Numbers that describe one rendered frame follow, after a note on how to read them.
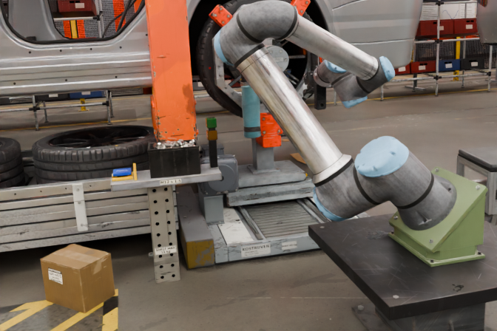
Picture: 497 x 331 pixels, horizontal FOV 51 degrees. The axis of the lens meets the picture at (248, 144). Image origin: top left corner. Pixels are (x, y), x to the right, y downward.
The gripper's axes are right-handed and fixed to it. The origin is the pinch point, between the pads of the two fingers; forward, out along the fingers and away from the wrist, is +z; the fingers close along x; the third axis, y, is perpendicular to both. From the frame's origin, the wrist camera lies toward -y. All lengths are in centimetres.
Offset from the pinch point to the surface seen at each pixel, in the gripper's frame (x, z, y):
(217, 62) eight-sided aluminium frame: 31, 28, 31
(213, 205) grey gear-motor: 40, 43, -37
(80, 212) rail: 101, 32, -34
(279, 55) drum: 4.3, 11.9, 26.1
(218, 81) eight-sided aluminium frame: 31.1, 31.6, 22.0
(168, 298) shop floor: 71, 5, -75
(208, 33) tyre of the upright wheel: 33, 30, 47
